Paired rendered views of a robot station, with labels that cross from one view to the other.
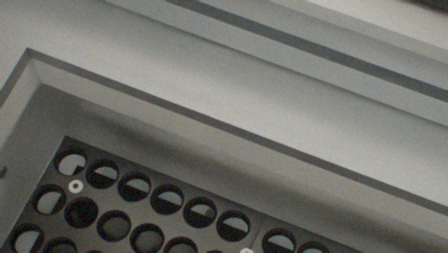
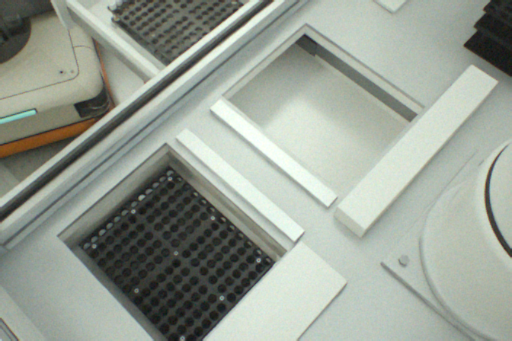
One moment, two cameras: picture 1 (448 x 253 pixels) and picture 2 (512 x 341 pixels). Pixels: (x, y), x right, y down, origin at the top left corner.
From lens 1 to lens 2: 43 cm
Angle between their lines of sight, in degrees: 29
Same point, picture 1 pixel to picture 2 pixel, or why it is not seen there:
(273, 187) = (113, 208)
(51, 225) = (101, 255)
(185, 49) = (78, 198)
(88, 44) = (63, 220)
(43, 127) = not seen: hidden behind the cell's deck
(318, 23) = (95, 160)
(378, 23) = (103, 148)
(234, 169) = (103, 217)
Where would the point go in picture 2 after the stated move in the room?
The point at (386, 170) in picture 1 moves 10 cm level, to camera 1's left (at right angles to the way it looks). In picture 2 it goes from (132, 167) to (100, 228)
